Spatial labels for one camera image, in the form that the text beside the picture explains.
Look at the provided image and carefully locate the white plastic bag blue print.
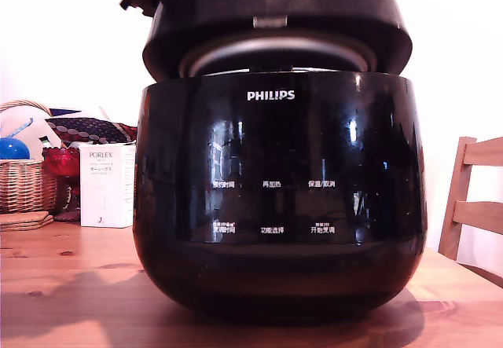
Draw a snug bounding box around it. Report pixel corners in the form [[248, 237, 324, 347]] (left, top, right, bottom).
[[0, 105, 64, 161]]

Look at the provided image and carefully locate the red glass bowl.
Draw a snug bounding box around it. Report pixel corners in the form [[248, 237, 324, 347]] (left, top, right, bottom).
[[41, 146, 82, 222]]

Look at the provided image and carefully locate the black Philips rice cooker body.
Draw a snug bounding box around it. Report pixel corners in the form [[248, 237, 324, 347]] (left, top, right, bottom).
[[131, 71, 429, 324]]

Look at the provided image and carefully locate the white Porlex box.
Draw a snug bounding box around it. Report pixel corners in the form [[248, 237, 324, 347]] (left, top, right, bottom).
[[78, 142, 137, 229]]

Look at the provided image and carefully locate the square cork coaster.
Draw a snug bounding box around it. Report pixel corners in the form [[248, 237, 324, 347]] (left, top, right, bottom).
[[0, 211, 53, 225], [0, 218, 55, 233]]

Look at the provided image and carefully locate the dark patterned fabric bag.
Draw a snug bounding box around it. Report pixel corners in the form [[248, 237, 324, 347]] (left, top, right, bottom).
[[44, 115, 138, 145]]

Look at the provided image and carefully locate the wicker basket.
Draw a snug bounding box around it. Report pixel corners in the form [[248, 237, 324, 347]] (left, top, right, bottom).
[[0, 99, 61, 215]]

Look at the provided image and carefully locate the wooden chair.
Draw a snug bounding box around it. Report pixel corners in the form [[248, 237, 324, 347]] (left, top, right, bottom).
[[437, 135, 503, 277]]

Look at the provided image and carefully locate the blue ball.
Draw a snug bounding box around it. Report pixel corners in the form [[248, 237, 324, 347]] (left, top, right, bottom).
[[0, 137, 32, 162]]

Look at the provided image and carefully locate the black rice cooker lid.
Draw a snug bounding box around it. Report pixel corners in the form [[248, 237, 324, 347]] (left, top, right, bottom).
[[141, 0, 414, 80]]

